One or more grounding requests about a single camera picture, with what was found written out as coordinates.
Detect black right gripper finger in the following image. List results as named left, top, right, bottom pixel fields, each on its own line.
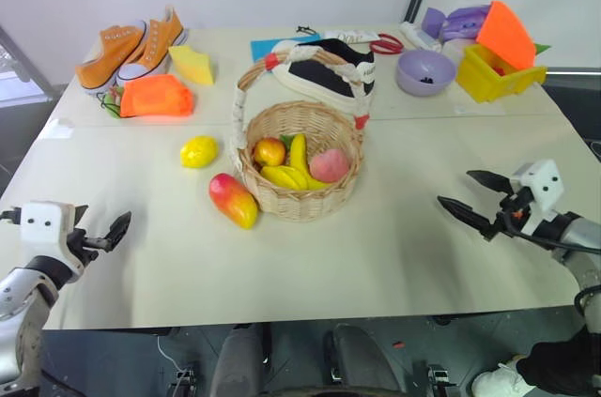
left=466, top=169, right=517, bottom=195
left=437, top=195, right=499, bottom=242

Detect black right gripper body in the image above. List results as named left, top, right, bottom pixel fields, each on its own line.
left=487, top=183, right=536, bottom=238

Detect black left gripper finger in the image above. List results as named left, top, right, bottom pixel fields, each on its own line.
left=99, top=210, right=133, bottom=253
left=69, top=204, right=90, bottom=230

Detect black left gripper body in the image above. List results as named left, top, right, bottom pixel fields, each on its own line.
left=67, top=225, right=103, bottom=272

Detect yellow plastic bin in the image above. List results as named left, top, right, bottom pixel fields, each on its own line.
left=455, top=43, right=549, bottom=104

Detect yellow lemon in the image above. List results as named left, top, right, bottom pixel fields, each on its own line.
left=179, top=134, right=221, bottom=170

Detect red yellow mango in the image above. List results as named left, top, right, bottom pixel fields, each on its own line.
left=208, top=173, right=260, bottom=231

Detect purple bowl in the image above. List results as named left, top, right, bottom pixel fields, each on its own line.
left=395, top=49, right=458, bottom=98

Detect orange mesh bag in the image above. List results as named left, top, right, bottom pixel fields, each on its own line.
left=118, top=74, right=195, bottom=119

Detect orange plastic box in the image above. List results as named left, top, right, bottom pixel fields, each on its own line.
left=475, top=0, right=538, bottom=71

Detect pink peach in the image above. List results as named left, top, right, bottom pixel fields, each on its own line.
left=308, top=147, right=351, bottom=184

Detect orange canvas sneaker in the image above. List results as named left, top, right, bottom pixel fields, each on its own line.
left=74, top=20, right=148, bottom=91
left=115, top=5, right=190, bottom=89

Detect black trouser leg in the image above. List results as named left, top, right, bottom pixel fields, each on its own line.
left=515, top=325, right=601, bottom=397

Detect purple cup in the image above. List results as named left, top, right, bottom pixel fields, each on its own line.
left=421, top=3, right=492, bottom=42

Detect white bottle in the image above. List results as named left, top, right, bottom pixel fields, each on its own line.
left=399, top=21, right=443, bottom=53

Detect red yellow apple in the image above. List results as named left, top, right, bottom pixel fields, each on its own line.
left=253, top=136, right=287, bottom=168

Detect red scissors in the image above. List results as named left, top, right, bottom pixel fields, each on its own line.
left=368, top=32, right=407, bottom=57

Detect yellow wedge sponge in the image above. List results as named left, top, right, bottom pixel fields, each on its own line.
left=167, top=43, right=218, bottom=86

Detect yellow banana bunch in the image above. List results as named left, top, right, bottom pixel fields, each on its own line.
left=259, top=132, right=332, bottom=191

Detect dark rounded shape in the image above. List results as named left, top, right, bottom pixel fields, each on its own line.
left=208, top=324, right=271, bottom=397

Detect black white sneaker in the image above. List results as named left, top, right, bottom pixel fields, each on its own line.
left=270, top=38, right=378, bottom=116

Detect white printed tube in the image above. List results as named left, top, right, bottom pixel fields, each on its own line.
left=323, top=29, right=381, bottom=45

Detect blue card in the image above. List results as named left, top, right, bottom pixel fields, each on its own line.
left=250, top=32, right=322, bottom=64

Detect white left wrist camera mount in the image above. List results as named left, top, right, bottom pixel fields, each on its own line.
left=20, top=201, right=88, bottom=283

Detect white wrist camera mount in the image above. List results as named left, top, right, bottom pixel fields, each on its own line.
left=20, top=201, right=88, bottom=283
left=510, top=159, right=565, bottom=235

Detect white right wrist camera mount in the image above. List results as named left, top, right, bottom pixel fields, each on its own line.
left=510, top=159, right=565, bottom=235

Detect green pink toy with cord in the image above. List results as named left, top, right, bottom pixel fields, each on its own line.
left=96, top=85, right=126, bottom=119

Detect white floor cable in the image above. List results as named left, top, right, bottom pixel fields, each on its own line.
left=156, top=334, right=190, bottom=389

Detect grey metal frame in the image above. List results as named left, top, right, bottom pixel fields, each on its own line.
left=0, top=23, right=63, bottom=103

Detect wicker basket with handle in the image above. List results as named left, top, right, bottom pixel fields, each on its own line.
left=229, top=45, right=367, bottom=224

